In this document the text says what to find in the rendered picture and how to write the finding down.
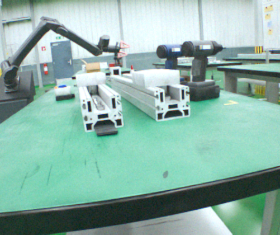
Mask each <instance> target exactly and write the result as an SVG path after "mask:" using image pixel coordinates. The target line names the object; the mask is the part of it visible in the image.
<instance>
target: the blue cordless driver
mask: <svg viewBox="0 0 280 235"><path fill-rule="evenodd" d="M181 46H182V44H171V45H163V44H162V45H159V46H158V47H157V50H156V53H157V56H158V57H159V58H166V60H165V69H166V70H175V71H176V70H177V65H178V58H179V57H183V56H184V55H183V54H182V47H181ZM179 85H183V86H188V82H187V81H184V77H180V78H179Z"/></svg>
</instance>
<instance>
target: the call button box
mask: <svg viewBox="0 0 280 235"><path fill-rule="evenodd" d="M54 91H55V96H56V97H55V98H56V101H60V100H68V99H72V97H75V94H71V90H70V86H66V87H58V89H54Z"/></svg>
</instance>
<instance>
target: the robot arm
mask: <svg viewBox="0 0 280 235"><path fill-rule="evenodd" d="M40 20H41V21H40V22H39V24H38V26H37V27H36V28H35V29H34V30H33V32H32V33H31V34H30V35H29V36H28V38H27V39H26V40H25V41H24V43H23V44H22V45H21V46H20V47H19V48H18V50H17V51H16V52H15V53H14V54H13V56H12V57H8V59H7V60H4V61H2V62H1V64H0V68H1V70H2V72H1V73H2V76H3V80H4V83H3V84H4V85H5V90H4V91H5V93H14V92H18V89H19V84H20V77H19V76H17V71H18V70H19V66H20V65H21V63H22V61H23V60H24V59H25V58H26V56H27V55H28V53H29V52H30V51H31V50H32V49H33V48H34V47H35V45H36V44H37V43H38V42H39V41H40V40H41V38H42V37H43V36H44V35H45V34H46V33H47V32H48V31H50V30H52V31H53V32H55V33H56V34H59V35H61V36H63V37H65V38H67V39H69V40H71V41H72V42H74V43H75V44H77V45H79V46H81V47H82V48H84V49H85V50H86V51H88V52H90V53H92V54H93V55H94V56H96V57H97V56H99V55H102V54H103V52H104V53H107V52H108V53H114V57H116V56H117V58H121V57H124V56H126V55H127V53H126V52H123V51H121V50H120V49H124V48H130V45H129V44H127V43H125V42H123V41H122V40H121V41H120V46H118V42H117V43H116V45H109V41H110V36H109V35H106V34H105V35H103V36H101V37H100V38H99V42H98V44H93V43H91V42H89V41H88V40H86V39H85V38H83V37H81V36H80V35H78V34H77V33H76V32H74V31H72V30H71V29H69V28H67V27H66V26H65V25H63V24H61V23H60V22H59V21H58V20H57V19H54V18H51V17H49V18H48V17H45V16H42V17H41V18H40ZM122 44H125V45H127V46H122ZM120 53H124V55H120Z"/></svg>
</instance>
